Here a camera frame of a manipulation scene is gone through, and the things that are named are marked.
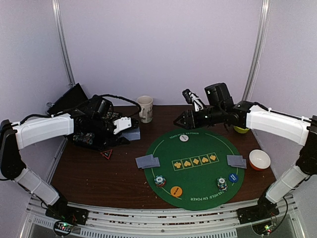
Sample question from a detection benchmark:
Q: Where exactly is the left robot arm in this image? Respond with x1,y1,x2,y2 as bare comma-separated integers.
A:
0,95,135,220

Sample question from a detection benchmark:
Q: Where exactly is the poker chip stack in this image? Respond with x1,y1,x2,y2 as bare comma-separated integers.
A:
154,175,166,187
217,177,228,191

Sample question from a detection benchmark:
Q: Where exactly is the orange big blind button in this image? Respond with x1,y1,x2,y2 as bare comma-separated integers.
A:
170,186,183,197

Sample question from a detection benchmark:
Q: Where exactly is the red black triangle button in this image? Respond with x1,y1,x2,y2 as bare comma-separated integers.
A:
100,149,113,160

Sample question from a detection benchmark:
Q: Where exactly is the blue small blind button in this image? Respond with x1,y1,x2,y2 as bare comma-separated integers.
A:
228,173,239,183

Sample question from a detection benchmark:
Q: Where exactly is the beige ceramic mug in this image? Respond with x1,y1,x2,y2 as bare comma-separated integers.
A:
137,96,154,123

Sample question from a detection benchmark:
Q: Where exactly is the aluminium frame post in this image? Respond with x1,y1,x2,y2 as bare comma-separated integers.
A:
242,0,270,101
52,0,75,87

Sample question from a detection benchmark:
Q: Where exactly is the round green poker mat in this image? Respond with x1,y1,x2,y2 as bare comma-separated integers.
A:
144,128,245,211

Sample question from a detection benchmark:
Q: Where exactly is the white dealer button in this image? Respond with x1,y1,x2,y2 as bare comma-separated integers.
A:
179,134,189,142

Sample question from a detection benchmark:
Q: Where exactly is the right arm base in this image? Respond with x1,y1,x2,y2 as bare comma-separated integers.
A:
237,197,280,224

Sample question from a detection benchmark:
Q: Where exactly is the yellow-green plastic bowl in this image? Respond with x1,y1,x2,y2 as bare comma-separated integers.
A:
233,126,250,134

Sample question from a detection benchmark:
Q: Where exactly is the left aluminium frame post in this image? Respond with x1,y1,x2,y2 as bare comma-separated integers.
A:
52,0,75,87

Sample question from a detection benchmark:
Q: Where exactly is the white orange bowl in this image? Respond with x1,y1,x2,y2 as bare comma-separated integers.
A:
249,149,271,171

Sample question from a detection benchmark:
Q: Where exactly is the aluminium front rail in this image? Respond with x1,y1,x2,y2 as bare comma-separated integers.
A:
21,194,304,238

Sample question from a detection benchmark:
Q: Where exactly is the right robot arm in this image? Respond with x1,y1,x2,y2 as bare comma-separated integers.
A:
173,82,317,219

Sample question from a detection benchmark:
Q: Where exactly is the black poker chip case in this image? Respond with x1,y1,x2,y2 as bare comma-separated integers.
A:
48,83,121,150

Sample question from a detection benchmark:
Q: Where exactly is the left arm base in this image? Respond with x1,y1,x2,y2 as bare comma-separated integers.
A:
45,202,89,225

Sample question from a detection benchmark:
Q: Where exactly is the right aluminium frame post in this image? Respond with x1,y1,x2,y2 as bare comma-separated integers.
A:
242,0,270,101

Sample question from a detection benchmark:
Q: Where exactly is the single blue playing card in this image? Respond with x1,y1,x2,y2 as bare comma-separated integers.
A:
142,157,160,169

